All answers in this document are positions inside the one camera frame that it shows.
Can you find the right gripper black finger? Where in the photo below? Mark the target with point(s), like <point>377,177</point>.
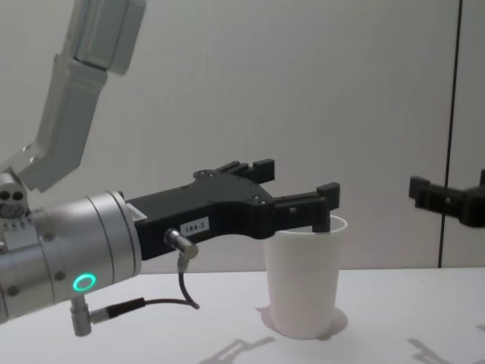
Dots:
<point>435,197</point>

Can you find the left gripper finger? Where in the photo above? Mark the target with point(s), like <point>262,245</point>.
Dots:
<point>261,170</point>
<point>299,212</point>

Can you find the white plastic cup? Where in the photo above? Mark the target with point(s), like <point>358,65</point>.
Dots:
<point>303,284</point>

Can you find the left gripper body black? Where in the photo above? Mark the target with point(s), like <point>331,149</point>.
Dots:
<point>212,212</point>

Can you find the white curtain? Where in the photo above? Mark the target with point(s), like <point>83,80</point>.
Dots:
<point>265,95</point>
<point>471,95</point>

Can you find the white table cloth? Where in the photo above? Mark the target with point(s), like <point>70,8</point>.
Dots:
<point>398,303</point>

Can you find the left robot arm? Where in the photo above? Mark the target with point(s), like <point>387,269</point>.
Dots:
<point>76,235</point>

